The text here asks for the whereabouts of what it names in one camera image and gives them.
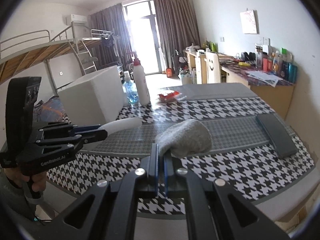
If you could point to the metal bunk bed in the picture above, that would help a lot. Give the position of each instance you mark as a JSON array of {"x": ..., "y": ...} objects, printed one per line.
[{"x": 24, "y": 51}]

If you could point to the white air conditioner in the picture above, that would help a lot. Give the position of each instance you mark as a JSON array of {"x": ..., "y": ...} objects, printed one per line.
[{"x": 77, "y": 19}]

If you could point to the white foam box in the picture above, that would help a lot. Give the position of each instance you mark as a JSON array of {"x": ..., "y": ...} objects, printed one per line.
[{"x": 96, "y": 98}]

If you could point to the blue sanitizer bottle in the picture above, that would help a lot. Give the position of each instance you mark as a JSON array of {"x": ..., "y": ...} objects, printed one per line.
[{"x": 130, "y": 88}]

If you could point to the pink anime wall picture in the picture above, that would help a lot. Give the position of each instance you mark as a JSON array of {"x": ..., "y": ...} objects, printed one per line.
[{"x": 249, "y": 22}]

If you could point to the houndstooth table cloth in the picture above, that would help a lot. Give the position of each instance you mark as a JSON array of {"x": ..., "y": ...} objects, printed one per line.
[{"x": 215, "y": 133}]

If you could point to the grey sock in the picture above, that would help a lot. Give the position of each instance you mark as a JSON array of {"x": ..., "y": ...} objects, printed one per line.
[{"x": 184, "y": 139}]

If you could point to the white bucket on floor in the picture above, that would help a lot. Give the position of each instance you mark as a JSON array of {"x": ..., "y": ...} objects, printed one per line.
[{"x": 185, "y": 77}]

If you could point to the smiley face wooden chair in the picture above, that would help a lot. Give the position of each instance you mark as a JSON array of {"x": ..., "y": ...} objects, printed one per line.
[{"x": 213, "y": 68}]

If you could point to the wooden desk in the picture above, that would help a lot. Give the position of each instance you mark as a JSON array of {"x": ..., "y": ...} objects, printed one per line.
[{"x": 279, "y": 97}]

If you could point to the red snack packet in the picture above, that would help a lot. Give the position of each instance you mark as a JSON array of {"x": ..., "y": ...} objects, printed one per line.
[{"x": 170, "y": 96}]

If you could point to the white red pump bottle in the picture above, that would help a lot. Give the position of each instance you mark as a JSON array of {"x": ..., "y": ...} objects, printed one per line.
[{"x": 140, "y": 81}]

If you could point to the blue plaid quilt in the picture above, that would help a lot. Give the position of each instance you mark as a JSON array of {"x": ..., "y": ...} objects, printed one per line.
[{"x": 50, "y": 111}]

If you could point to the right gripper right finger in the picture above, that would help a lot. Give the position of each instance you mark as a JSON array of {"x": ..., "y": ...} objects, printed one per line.
[{"x": 213, "y": 209}]

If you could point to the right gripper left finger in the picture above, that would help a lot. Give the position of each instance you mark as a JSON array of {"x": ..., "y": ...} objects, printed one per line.
[{"x": 108, "y": 210}]

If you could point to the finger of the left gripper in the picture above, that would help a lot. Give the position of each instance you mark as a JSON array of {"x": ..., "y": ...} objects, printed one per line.
[
  {"x": 91, "y": 136},
  {"x": 81, "y": 129}
]

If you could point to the teal bottle on desk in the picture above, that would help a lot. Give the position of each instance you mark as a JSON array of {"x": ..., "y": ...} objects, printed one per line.
[{"x": 292, "y": 73}]

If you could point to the brown curtain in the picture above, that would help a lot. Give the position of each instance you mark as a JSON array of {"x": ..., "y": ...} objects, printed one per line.
[
  {"x": 177, "y": 25},
  {"x": 115, "y": 44}
]

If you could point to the left brown curtain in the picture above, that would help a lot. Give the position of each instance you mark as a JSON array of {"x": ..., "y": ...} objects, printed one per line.
[{"x": 115, "y": 44}]

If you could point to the balcony glass door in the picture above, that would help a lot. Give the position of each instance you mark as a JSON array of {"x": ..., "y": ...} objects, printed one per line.
[{"x": 141, "y": 22}]

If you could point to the dark green phone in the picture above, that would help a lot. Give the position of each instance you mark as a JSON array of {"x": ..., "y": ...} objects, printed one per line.
[{"x": 280, "y": 138}]

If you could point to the right brown curtain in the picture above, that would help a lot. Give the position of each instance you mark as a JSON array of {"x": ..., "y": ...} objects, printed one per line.
[{"x": 177, "y": 25}]

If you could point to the papers on desk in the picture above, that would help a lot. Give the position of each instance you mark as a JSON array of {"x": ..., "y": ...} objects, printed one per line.
[{"x": 269, "y": 79}]

